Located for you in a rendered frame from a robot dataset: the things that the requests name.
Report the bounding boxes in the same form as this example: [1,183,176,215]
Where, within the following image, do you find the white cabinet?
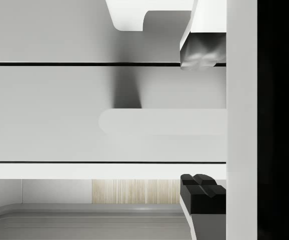
[0,0,227,180]

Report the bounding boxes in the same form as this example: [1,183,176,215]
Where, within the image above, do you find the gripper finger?
[179,0,227,71]
[180,173,227,240]

